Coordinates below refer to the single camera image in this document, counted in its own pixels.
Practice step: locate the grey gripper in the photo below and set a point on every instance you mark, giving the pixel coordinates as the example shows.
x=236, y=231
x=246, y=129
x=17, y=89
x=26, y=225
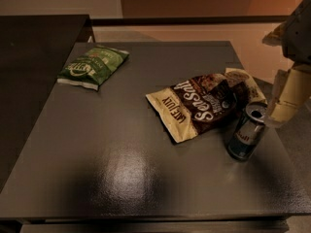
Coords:
x=299, y=36

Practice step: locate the brown chip bag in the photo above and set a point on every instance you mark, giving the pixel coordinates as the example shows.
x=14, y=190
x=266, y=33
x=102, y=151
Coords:
x=202, y=103

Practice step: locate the green jalapeno chip bag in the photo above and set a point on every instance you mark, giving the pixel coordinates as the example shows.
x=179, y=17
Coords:
x=93, y=68

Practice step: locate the silver blue drink can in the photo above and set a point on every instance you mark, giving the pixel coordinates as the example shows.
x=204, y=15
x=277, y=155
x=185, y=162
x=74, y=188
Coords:
x=248, y=132

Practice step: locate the dark side cabinet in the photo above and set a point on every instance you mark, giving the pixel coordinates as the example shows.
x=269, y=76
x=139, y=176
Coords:
x=33, y=49

